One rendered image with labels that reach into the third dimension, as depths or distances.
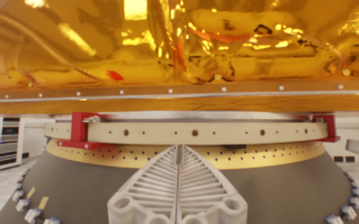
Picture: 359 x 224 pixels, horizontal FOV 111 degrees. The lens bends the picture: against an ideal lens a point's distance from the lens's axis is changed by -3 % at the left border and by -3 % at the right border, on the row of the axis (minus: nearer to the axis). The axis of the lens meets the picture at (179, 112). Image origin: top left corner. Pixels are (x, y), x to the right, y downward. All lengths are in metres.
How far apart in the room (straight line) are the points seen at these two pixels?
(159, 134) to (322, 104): 0.44
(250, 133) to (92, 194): 0.39
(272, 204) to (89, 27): 0.67
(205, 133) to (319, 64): 0.35
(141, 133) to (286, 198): 0.36
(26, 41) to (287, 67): 0.81
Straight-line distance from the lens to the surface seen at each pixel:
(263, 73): 0.44
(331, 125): 0.64
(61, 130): 0.52
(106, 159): 0.40
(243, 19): 0.47
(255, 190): 0.37
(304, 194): 0.47
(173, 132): 0.29
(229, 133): 0.31
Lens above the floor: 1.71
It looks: 5 degrees up
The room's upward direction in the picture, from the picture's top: straight up
